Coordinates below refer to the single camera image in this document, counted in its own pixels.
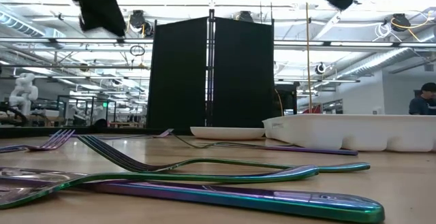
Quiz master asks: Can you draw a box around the white cutlery tray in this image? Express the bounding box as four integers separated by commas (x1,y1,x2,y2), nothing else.
262,113,436,153

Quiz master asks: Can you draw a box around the iridescent rainbow fork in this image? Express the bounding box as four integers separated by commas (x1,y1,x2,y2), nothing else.
0,164,321,210
76,134,372,174
0,128,76,154

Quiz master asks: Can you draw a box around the yellow cable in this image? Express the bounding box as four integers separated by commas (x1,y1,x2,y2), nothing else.
305,0,313,114

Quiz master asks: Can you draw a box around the black folding room divider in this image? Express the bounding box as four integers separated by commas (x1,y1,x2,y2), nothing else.
146,8,275,130

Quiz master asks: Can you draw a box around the iridescent rainbow knife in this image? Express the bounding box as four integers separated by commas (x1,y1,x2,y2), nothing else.
0,167,386,224
204,141,360,157

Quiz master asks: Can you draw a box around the white round plate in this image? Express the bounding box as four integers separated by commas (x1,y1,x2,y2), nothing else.
189,125,266,142

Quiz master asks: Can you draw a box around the person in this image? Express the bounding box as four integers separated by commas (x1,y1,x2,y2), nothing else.
408,82,436,116

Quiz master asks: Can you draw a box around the long ceiling light bar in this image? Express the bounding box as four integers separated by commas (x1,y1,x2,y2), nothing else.
0,37,154,44
274,41,436,48

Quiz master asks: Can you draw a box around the silver ventilation duct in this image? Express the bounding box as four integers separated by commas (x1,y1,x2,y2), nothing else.
0,11,47,38
326,46,436,82

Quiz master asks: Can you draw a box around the black equipment box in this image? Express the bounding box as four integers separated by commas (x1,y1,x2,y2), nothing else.
274,83,300,116

